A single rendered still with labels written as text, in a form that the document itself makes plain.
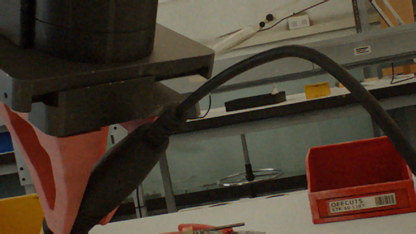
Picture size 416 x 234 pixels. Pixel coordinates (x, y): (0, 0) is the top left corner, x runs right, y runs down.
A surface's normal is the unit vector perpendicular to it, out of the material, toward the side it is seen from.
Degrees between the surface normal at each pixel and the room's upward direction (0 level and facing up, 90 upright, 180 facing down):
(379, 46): 90
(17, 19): 90
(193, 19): 90
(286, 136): 90
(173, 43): 27
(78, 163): 138
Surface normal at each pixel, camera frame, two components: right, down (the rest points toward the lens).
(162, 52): 0.14, -0.91
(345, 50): -0.12, 0.08
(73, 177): 0.57, 0.68
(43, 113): -0.74, 0.18
